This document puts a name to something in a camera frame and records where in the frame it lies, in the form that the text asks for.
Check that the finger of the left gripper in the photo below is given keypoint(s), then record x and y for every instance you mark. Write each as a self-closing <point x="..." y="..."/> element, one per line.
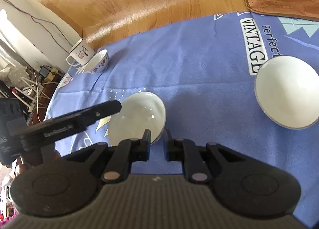
<point x="79" y="120"/>

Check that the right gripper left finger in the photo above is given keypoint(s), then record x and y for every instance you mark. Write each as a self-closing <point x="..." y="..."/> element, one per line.
<point x="121" y="157"/>

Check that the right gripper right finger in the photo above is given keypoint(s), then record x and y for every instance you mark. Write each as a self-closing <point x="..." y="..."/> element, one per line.
<point x="187" y="153"/>

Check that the floral bowl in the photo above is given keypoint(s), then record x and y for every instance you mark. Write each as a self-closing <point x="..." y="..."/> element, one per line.
<point x="98" y="63"/>
<point x="286" y="89"/>
<point x="140" y="111"/>

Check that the white enamel mug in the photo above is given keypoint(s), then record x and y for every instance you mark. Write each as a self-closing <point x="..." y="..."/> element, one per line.
<point x="80" y="54"/>

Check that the blue patterned tablecloth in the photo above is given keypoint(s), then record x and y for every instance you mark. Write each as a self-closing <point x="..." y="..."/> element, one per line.
<point x="204" y="71"/>

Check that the floor clutter of cables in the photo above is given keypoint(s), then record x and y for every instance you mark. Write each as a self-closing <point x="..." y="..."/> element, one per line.
<point x="34" y="89"/>

